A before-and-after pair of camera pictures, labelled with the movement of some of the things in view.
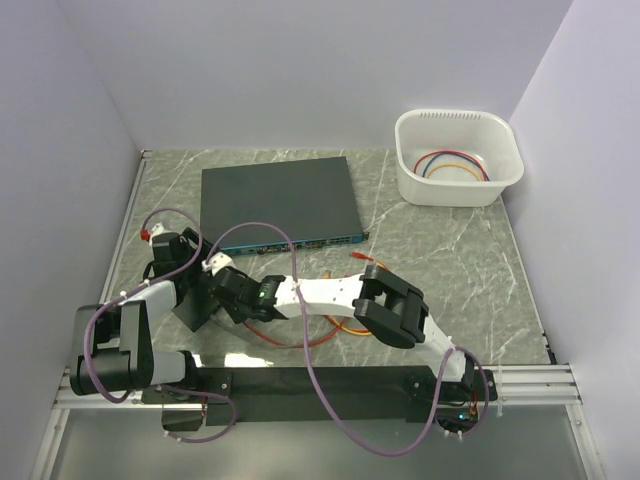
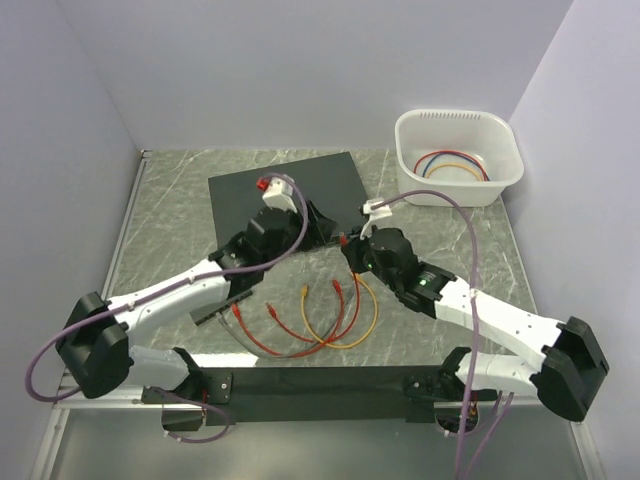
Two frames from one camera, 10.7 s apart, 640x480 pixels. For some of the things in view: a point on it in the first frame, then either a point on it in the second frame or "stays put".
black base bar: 297,397 stays put
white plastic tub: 456,157 stays put
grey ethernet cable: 293,347 -> 248,348
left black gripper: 195,237 -> 320,227
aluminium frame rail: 66,398 stays put
